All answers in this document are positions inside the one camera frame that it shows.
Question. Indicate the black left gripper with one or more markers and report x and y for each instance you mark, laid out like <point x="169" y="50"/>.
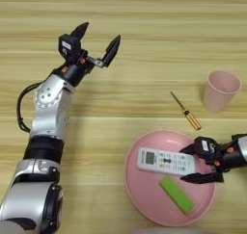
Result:
<point x="75" y="71"/>

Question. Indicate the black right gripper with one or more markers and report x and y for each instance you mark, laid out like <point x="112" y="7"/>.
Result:
<point x="230" y="154"/>

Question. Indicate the white remote control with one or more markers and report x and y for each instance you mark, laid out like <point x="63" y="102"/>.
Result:
<point x="160" y="159"/>

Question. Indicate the pink plastic cup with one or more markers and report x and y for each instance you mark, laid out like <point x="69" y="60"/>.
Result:
<point x="221" y="90"/>

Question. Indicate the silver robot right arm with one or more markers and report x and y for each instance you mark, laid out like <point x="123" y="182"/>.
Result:
<point x="242" y="148"/>

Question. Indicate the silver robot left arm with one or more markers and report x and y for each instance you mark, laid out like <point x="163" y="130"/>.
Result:
<point x="41" y="148"/>

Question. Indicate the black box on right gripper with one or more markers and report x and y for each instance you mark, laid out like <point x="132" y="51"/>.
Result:
<point x="206" y="148"/>

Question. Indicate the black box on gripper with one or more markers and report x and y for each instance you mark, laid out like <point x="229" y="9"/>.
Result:
<point x="206" y="148"/>
<point x="69" y="47"/>

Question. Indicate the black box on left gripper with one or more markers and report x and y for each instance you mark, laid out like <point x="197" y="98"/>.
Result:
<point x="69" y="47"/>

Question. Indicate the green rectangular block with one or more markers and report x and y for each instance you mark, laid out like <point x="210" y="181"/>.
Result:
<point x="177" y="194"/>

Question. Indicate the pink round plate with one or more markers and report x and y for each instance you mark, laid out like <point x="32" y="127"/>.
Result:
<point x="144" y="193"/>

